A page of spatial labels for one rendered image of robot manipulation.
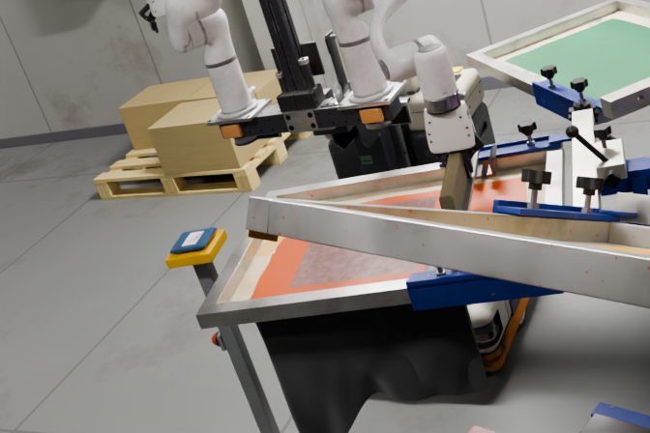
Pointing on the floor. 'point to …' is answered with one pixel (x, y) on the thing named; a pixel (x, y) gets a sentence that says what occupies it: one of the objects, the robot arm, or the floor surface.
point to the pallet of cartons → (190, 141)
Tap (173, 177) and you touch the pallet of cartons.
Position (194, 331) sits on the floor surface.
